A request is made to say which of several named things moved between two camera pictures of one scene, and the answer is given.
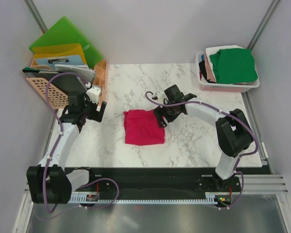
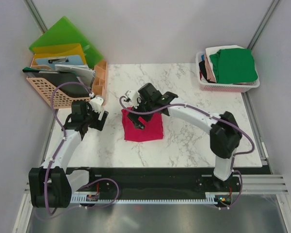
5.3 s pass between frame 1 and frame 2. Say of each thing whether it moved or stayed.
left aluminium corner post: stayed
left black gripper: moved
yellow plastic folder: stayed
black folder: stayed
